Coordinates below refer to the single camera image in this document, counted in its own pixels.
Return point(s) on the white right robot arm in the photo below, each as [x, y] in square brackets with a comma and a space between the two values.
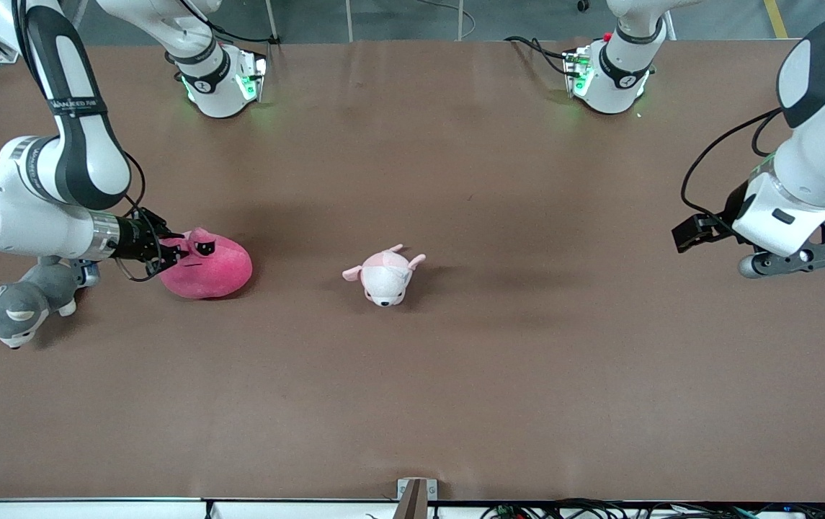
[37, 209]

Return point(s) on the white table edge rail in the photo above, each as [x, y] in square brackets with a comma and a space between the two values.
[95, 509]

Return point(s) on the pink round plush toy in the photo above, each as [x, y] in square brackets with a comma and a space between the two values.
[214, 277]

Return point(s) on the metal table edge bracket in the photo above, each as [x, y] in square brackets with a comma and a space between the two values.
[412, 497]

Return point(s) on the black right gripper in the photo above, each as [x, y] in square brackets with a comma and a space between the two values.
[137, 238]

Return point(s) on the small white pink plush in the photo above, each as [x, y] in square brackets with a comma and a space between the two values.
[385, 277]

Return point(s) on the grey white husky plush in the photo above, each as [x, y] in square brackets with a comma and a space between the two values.
[19, 310]

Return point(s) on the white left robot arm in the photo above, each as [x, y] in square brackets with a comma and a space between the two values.
[815, 166]

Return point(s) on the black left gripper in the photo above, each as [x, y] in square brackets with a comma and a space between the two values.
[733, 205]

